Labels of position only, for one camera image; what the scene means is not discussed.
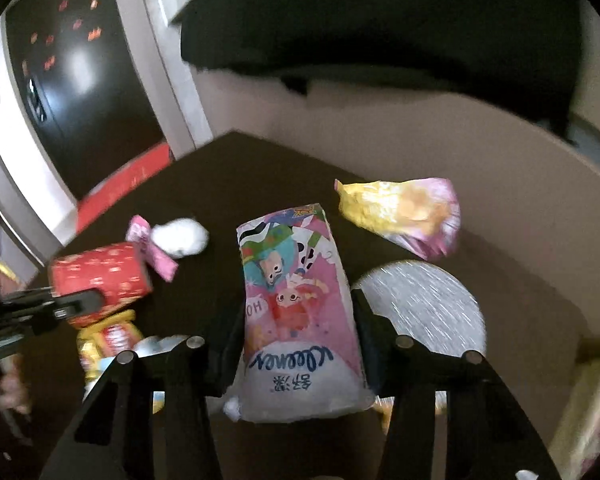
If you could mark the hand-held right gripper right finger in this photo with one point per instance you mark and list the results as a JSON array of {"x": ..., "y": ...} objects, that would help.
[{"x": 375, "y": 345}]

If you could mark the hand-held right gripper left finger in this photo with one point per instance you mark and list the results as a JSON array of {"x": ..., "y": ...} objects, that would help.
[{"x": 225, "y": 355}]

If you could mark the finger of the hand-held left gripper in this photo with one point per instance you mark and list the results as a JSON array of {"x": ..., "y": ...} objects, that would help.
[
  {"x": 75, "y": 301},
  {"x": 20, "y": 340}
]

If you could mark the yellow red snack packet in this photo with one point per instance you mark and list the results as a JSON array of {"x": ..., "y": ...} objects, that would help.
[{"x": 110, "y": 340}]

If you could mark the grey round sponge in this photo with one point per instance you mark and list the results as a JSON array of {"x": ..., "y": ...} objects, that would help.
[{"x": 430, "y": 305}]

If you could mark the pink cartoon tissue pack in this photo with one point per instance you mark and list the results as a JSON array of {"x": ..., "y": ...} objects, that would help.
[{"x": 295, "y": 310}]

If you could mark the pink spoon blister pack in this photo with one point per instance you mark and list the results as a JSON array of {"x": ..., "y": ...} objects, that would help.
[{"x": 155, "y": 257}]

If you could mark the white tissue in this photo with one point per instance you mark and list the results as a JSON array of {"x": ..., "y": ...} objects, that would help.
[{"x": 180, "y": 237}]

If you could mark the yellow pink snack packet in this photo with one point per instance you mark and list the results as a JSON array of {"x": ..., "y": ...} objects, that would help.
[{"x": 400, "y": 210}]

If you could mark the person's left hand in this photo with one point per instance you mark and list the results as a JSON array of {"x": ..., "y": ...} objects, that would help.
[{"x": 10, "y": 385}]

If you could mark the red floor mat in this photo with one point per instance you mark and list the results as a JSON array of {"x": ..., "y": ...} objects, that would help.
[{"x": 125, "y": 180}]

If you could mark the black refrigerator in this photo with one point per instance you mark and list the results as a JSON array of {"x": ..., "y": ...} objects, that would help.
[{"x": 90, "y": 85}]

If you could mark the black cloth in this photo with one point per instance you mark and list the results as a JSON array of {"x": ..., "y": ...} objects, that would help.
[{"x": 380, "y": 25}]

